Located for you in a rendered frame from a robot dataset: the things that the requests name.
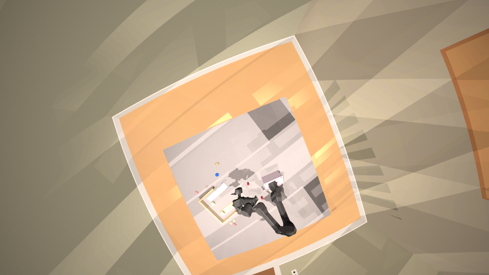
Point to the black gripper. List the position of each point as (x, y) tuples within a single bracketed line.
[(238, 192)]

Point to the cream flat strip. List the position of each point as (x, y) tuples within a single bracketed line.
[(221, 188)]

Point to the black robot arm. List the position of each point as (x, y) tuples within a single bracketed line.
[(288, 228)]

